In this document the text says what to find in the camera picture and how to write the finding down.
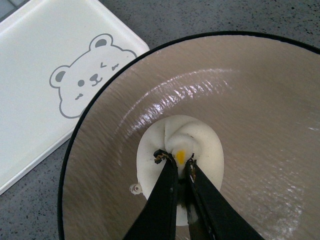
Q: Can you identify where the white bear print tray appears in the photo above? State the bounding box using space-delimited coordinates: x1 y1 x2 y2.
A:
0 0 149 193

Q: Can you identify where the white steamed bun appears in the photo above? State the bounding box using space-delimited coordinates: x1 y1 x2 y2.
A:
129 115 225 227

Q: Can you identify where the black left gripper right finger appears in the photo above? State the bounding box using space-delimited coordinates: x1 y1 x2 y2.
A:
185 159 263 240

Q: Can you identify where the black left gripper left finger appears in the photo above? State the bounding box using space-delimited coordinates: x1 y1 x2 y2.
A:
124 149 179 240

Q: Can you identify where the brown plate with black rim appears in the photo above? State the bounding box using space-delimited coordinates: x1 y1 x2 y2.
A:
58 32 320 240

